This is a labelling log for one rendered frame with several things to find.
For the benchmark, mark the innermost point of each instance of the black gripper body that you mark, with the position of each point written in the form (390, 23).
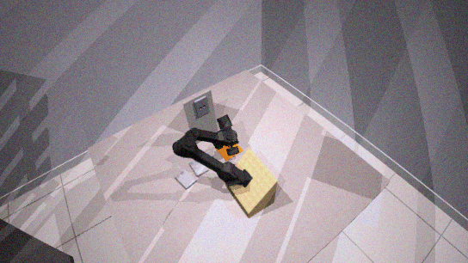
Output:
(232, 150)

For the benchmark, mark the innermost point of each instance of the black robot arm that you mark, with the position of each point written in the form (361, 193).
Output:
(186, 147)

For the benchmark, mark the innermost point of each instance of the yellow square mat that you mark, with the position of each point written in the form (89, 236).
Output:
(223, 152)

